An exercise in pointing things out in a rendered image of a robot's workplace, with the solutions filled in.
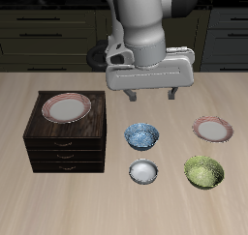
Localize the dark wooden cabinet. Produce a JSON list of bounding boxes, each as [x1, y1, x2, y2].
[[22, 90, 108, 174]]

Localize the white bowl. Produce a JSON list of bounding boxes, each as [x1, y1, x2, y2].
[[128, 158, 160, 186]]

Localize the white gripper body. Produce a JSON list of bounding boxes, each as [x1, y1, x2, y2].
[[105, 46, 196, 92]]

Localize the green bowl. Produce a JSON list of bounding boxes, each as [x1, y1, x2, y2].
[[183, 155, 226, 191]]

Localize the red-rimmed white plate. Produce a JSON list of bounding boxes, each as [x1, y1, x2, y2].
[[192, 115, 234, 144], [41, 92, 92, 125]]

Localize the dark kitchen cupboards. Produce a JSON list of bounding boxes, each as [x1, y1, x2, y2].
[[0, 0, 248, 73]]

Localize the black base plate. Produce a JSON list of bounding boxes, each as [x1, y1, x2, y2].
[[85, 40, 109, 71]]

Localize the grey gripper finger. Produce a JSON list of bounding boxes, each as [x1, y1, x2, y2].
[[123, 89, 138, 103], [167, 86, 179, 101]]

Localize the blue patterned bowl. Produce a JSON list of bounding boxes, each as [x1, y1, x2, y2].
[[123, 122, 161, 152]]

